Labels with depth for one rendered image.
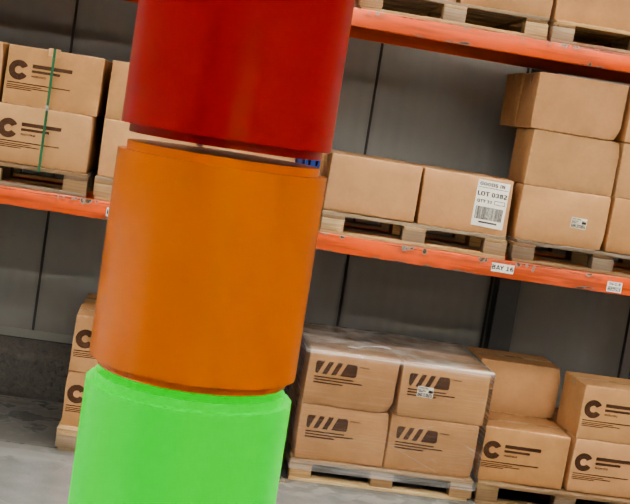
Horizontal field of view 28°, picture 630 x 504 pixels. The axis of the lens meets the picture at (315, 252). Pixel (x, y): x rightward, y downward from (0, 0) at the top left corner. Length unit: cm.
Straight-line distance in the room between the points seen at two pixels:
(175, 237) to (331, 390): 776
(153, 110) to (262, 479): 9
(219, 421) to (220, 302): 3
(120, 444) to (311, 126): 8
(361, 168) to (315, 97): 764
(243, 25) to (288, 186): 4
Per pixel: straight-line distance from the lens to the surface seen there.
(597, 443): 855
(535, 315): 961
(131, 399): 29
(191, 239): 28
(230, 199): 27
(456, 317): 947
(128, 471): 29
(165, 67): 28
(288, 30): 28
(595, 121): 823
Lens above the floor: 228
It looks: 6 degrees down
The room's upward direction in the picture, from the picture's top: 9 degrees clockwise
